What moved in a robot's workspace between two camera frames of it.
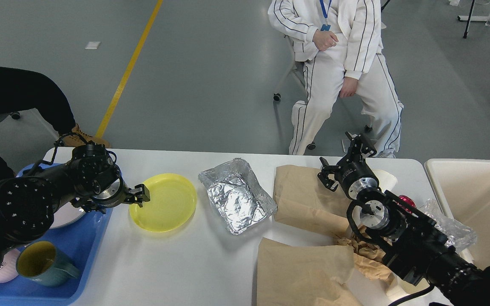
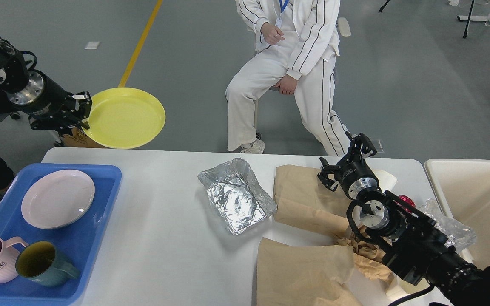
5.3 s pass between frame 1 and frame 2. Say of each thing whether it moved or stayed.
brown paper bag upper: stayed
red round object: stayed
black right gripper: stayed
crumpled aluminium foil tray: stayed
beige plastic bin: stayed
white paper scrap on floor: stayed
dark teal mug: stayed
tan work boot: stayed
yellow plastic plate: moved
